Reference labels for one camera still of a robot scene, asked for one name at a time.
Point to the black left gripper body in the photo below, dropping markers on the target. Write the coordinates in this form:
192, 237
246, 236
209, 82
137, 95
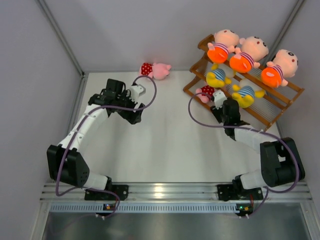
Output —
130, 115

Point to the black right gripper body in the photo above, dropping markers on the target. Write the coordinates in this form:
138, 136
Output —
218, 113

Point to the pink pig doll facing up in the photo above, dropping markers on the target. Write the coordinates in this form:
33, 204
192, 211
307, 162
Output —
205, 93

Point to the yellow doll blue striped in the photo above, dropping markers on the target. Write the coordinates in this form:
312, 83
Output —
246, 92
220, 75

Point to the yellow doll blue striped front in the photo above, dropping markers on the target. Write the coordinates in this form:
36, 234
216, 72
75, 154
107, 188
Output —
220, 75

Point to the pink pig doll back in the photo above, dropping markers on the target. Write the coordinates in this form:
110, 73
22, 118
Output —
157, 71

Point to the large boy doll orange shorts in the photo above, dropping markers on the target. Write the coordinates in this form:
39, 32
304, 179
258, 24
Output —
225, 42

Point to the boy doll orange shorts front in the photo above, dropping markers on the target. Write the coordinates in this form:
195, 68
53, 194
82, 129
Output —
283, 66

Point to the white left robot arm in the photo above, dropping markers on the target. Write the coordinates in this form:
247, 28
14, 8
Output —
66, 163

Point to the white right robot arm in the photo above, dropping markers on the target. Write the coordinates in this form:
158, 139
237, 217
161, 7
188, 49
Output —
280, 161

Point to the brown wooden toy shelf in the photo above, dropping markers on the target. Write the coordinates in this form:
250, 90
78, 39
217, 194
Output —
262, 102

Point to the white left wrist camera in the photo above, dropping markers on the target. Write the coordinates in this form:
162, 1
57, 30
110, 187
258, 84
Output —
136, 91

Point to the aluminium mounting rail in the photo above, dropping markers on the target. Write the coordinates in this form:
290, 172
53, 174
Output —
198, 191

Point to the grey slotted cable duct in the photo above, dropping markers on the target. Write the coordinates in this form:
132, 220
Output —
126, 207

